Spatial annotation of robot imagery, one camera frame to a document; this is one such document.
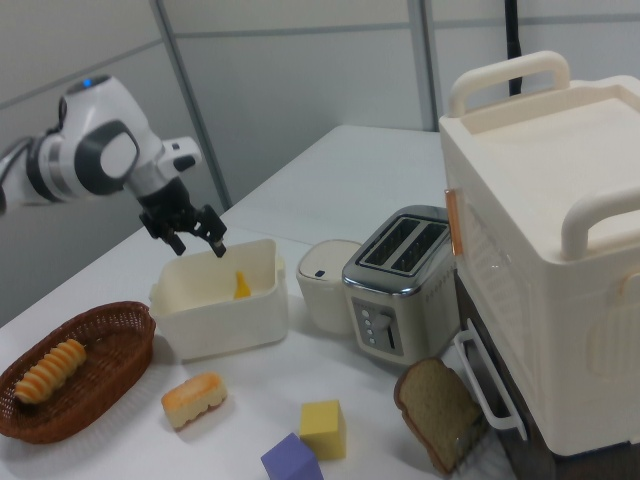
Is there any slanted grey partition post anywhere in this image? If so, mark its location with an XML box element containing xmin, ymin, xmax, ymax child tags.
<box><xmin>147</xmin><ymin>0</ymin><xmax>236</xmax><ymax>211</ymax></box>

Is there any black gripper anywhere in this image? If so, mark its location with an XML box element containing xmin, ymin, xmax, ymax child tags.
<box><xmin>137</xmin><ymin>182</ymin><xmax>229</xmax><ymax>259</ymax></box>

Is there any copper oven door handle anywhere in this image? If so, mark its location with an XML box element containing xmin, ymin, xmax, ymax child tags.
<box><xmin>444</xmin><ymin>187</ymin><xmax>464</xmax><ymax>257</ymax></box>

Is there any yellow toy fruit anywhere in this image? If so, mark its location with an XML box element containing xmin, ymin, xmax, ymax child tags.
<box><xmin>232</xmin><ymin>270</ymin><xmax>252</xmax><ymax>302</ymax></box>

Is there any silver two-slot toaster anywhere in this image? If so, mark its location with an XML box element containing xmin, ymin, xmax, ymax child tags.
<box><xmin>341</xmin><ymin>204</ymin><xmax>460</xmax><ymax>369</ymax></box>

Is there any upright grey partition post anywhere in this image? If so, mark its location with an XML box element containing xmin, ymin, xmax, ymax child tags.
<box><xmin>408</xmin><ymin>0</ymin><xmax>442</xmax><ymax>134</ymax></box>

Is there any toasted bread bun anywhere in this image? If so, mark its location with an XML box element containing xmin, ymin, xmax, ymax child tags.
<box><xmin>160</xmin><ymin>370</ymin><xmax>229</xmax><ymax>432</ymax></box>

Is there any black pole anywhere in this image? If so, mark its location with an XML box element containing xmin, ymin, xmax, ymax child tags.
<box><xmin>501</xmin><ymin>0</ymin><xmax>527</xmax><ymax>97</ymax></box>

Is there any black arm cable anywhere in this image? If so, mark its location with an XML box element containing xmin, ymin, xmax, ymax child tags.
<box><xmin>0</xmin><ymin>130</ymin><xmax>61</xmax><ymax>187</ymax></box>

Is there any brown bread slice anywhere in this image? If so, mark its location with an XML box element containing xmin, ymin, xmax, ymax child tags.
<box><xmin>393</xmin><ymin>356</ymin><xmax>490</xmax><ymax>475</ymax></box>

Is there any small white lidded bin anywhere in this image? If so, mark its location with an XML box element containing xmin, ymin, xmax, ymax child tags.
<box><xmin>295</xmin><ymin>238</ymin><xmax>364</xmax><ymax>337</ymax></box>

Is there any white bar drawer handle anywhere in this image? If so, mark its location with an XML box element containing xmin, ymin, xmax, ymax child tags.
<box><xmin>453</xmin><ymin>331</ymin><xmax>529</xmax><ymax>442</ymax></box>

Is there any yellow foam cube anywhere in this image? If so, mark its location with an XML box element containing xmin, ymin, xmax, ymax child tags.
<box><xmin>298</xmin><ymin>399</ymin><xmax>348</xmax><ymax>461</ymax></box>

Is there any white plastic container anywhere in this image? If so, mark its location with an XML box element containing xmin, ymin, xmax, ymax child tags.
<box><xmin>148</xmin><ymin>237</ymin><xmax>289</xmax><ymax>363</ymax></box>

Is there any spiral bread roll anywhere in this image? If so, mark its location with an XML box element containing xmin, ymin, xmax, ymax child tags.
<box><xmin>13</xmin><ymin>338</ymin><xmax>88</xmax><ymax>405</ymax></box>

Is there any large cream toy oven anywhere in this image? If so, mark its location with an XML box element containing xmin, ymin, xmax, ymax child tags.
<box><xmin>437</xmin><ymin>49</ymin><xmax>640</xmax><ymax>459</ymax></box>

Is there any purple foam cube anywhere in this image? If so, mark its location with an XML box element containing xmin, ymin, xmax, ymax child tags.
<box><xmin>260</xmin><ymin>432</ymin><xmax>322</xmax><ymax>480</ymax></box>

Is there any brown wicker basket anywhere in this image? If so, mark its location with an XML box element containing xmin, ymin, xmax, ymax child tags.
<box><xmin>0</xmin><ymin>300</ymin><xmax>157</xmax><ymax>445</ymax></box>

